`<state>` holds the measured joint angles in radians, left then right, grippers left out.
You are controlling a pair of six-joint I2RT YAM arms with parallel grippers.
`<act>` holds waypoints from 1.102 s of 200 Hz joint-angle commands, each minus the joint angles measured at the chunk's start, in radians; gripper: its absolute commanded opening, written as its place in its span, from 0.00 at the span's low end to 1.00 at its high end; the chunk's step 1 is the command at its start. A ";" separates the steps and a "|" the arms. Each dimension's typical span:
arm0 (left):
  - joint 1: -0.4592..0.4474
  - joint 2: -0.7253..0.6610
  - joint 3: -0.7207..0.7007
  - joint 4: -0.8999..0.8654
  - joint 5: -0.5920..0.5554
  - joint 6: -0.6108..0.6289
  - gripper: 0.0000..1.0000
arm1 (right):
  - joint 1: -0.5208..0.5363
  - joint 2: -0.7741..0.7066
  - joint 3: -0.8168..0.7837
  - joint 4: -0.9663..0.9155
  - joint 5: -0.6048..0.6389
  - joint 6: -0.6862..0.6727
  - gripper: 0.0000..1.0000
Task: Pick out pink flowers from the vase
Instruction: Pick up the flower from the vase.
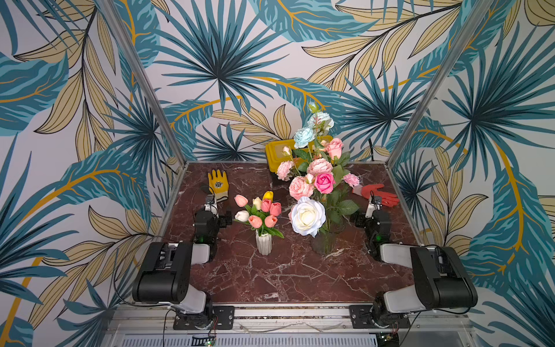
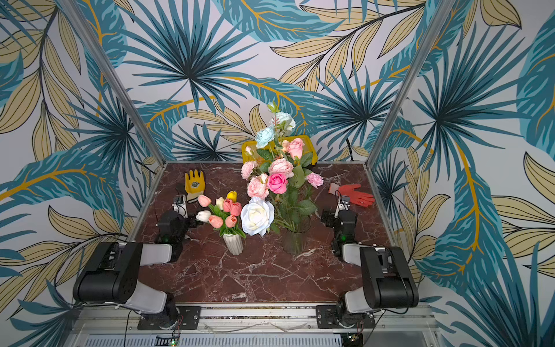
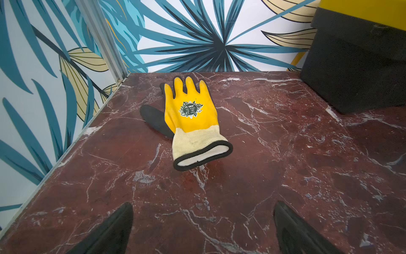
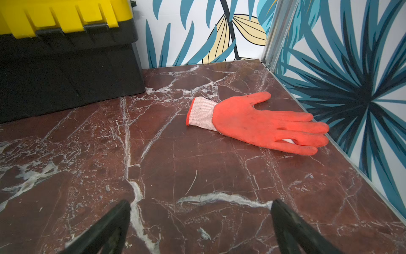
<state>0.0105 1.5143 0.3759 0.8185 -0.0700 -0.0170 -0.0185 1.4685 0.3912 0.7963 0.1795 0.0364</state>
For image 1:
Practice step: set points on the yellow work glove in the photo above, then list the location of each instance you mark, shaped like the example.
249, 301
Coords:
218, 182

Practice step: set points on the yellow toolbox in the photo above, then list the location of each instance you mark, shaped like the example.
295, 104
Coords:
277, 154

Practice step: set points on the tulip bouquet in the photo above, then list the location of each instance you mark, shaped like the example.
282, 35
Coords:
261, 214

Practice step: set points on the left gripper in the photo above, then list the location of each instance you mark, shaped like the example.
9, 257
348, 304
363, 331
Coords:
224, 222

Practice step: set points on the red work glove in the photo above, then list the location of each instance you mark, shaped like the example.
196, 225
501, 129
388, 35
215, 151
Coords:
374, 190

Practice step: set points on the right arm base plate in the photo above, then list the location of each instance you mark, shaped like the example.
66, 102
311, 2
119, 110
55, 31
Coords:
366, 317

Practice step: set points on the magenta rose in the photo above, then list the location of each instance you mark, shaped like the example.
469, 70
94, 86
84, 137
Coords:
325, 183

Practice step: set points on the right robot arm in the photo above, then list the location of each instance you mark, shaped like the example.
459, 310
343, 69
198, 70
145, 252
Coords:
440, 280

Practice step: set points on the white rose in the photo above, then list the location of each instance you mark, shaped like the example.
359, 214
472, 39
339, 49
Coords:
307, 217

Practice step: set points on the glass vase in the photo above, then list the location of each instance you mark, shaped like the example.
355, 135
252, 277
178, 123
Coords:
324, 242

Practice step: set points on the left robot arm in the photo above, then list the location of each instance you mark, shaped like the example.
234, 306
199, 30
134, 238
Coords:
164, 276

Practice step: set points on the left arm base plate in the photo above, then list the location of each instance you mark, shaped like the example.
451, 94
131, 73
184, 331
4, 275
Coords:
218, 317

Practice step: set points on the pink carnation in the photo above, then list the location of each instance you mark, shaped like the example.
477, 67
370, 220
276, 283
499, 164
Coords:
352, 180

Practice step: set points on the white ribbed vase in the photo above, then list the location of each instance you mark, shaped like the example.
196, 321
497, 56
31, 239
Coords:
264, 244

